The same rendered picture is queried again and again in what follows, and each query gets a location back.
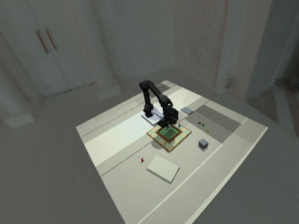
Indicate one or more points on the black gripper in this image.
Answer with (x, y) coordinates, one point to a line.
(164, 122)

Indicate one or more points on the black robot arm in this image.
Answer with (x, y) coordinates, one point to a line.
(163, 100)

